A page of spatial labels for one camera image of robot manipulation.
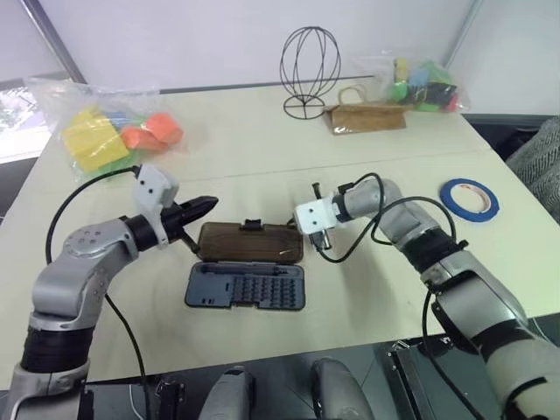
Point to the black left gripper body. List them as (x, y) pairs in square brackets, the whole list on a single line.
[(176, 221)]

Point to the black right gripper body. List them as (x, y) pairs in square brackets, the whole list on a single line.
[(323, 241)]

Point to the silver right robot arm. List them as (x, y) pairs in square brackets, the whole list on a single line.
[(472, 289)]

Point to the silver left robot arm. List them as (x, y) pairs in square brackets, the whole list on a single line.
[(83, 280)]

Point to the open screwdriver bit case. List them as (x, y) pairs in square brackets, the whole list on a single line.
[(245, 289)]

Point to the orange foam block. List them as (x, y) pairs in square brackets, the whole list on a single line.
[(164, 127), (136, 136)]

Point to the brown paper bag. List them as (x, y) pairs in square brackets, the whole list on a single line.
[(367, 118)]

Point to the yellow foam block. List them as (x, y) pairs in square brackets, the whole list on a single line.
[(94, 140)]

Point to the blue tape roll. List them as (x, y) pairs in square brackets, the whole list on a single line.
[(447, 199)]

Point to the clear bag with green blocks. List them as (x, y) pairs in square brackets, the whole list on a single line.
[(372, 70)]

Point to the grey rounded shape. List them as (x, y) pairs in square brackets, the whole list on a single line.
[(339, 389), (229, 394)]

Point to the green foam block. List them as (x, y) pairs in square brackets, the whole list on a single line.
[(433, 72)]

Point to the clear bag with yellow blocks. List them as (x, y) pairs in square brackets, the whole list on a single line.
[(50, 98)]

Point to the dark grey furniture panel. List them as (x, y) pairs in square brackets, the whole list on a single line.
[(494, 131)]

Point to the grey patterned cushion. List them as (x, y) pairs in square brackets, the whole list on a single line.
[(542, 157)]

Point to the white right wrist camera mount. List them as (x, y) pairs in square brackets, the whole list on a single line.
[(311, 216)]

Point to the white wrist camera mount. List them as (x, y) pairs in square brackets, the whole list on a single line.
[(311, 216), (153, 189)]

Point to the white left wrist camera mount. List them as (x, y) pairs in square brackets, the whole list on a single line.
[(153, 189)]

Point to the black metal frame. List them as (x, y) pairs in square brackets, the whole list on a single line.
[(411, 380), (131, 400)]

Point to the grey slanted frame post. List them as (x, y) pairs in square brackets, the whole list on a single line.
[(464, 28), (57, 41)]

